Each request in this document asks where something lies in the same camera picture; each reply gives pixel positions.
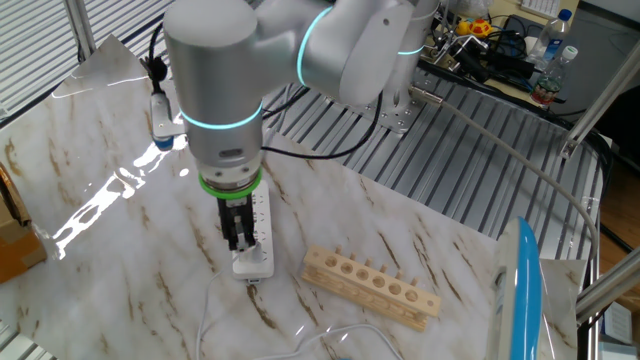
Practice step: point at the wooden test tube rack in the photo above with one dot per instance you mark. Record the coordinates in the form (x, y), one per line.
(370, 282)

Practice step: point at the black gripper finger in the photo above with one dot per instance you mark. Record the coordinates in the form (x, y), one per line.
(241, 237)

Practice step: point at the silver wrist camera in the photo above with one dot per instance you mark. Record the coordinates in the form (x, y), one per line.
(162, 122)

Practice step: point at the blue capped water bottle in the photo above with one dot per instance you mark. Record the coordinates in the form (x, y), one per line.
(550, 40)

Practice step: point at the white power strip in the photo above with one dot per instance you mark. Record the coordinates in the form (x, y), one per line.
(265, 220)

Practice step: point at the aluminium frame post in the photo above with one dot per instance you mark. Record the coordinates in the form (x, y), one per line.
(79, 30)

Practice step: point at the blue white desk lamp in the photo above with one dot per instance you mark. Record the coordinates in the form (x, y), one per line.
(525, 300)

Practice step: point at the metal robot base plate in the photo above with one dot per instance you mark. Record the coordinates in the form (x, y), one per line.
(397, 120)

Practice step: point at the green labelled water bottle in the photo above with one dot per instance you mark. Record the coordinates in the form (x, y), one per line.
(550, 80)

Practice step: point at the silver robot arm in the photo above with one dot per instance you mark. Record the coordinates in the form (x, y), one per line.
(215, 75)

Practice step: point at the aluminium frame bar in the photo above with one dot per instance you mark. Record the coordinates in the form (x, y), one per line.
(600, 100)
(610, 285)

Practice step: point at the brown cardboard box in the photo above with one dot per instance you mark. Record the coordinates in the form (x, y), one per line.
(20, 255)

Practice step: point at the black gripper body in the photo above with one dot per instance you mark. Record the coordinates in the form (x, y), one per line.
(232, 212)

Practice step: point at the yellow red toy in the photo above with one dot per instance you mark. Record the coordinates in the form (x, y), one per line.
(475, 28)

